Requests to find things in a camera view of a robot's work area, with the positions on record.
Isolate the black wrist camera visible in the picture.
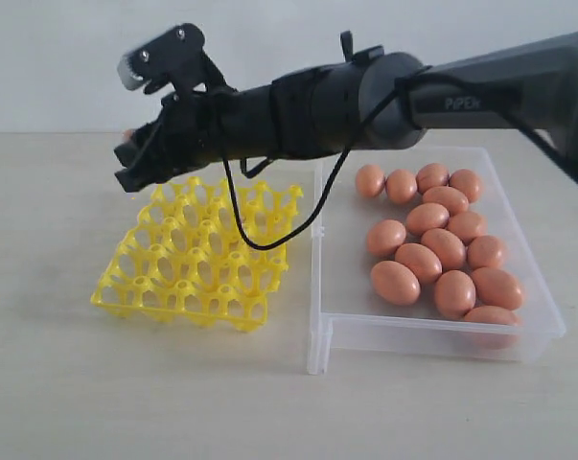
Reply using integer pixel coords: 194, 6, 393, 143
117, 23, 205, 95

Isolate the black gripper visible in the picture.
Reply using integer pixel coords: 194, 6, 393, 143
114, 88, 279, 193

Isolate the black cable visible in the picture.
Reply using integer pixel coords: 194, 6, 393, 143
220, 71, 578, 250

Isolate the clear plastic bin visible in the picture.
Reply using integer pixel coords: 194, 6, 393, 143
307, 147, 566, 375

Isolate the yellow plastic egg tray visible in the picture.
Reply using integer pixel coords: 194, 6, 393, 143
91, 176, 303, 332

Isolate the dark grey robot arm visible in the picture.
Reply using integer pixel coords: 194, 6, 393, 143
114, 23, 578, 193

